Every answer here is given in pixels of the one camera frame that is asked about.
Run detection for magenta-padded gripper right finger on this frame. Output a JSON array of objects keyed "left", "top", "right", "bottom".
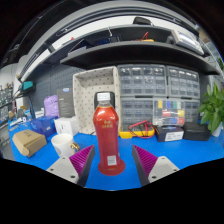
[{"left": 131, "top": 144, "right": 181, "bottom": 187}]

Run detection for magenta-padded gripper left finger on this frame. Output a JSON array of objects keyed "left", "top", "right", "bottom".
[{"left": 45, "top": 144, "right": 96, "bottom": 187}]

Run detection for red drink bottle white cap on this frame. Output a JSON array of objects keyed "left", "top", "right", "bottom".
[{"left": 92, "top": 92, "right": 121, "bottom": 174}]

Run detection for black box white label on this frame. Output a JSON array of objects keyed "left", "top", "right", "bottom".
[{"left": 154, "top": 125, "right": 185, "bottom": 143}]

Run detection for brown cardboard box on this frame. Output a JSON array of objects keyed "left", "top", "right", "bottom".
[{"left": 12, "top": 129, "right": 48, "bottom": 158}]

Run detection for blue box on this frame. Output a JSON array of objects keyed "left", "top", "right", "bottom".
[{"left": 30, "top": 115, "right": 58, "bottom": 138}]

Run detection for plain black box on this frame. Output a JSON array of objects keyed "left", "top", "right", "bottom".
[{"left": 182, "top": 121, "right": 212, "bottom": 142}]

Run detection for clear organizer box coloured parts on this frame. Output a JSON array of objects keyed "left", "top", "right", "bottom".
[{"left": 152, "top": 99, "right": 186, "bottom": 127}]

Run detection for purple plastic bag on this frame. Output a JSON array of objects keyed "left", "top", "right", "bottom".
[{"left": 43, "top": 94, "right": 60, "bottom": 118}]

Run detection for dark grey flat box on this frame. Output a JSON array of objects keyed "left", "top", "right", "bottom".
[{"left": 56, "top": 87, "right": 75, "bottom": 118}]

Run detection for beige dotted storage basket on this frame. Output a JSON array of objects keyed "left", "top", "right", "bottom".
[{"left": 72, "top": 65, "right": 122, "bottom": 136}]

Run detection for green potted plant white pot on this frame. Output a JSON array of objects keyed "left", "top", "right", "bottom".
[{"left": 197, "top": 82, "right": 224, "bottom": 138}]

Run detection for black workbench shelf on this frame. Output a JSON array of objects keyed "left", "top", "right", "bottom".
[{"left": 59, "top": 40, "right": 221, "bottom": 76}]

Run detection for grey oscilloscope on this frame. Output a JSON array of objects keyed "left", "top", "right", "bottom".
[{"left": 171, "top": 29, "right": 205, "bottom": 56}]

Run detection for yellow meter with red leads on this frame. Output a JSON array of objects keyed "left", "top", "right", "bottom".
[{"left": 131, "top": 31, "right": 155, "bottom": 43}]

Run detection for black rounded device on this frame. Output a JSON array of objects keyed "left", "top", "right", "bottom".
[{"left": 132, "top": 16, "right": 151, "bottom": 26}]

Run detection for white mug gold handle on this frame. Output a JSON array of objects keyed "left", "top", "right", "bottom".
[{"left": 50, "top": 133, "right": 81, "bottom": 158}]

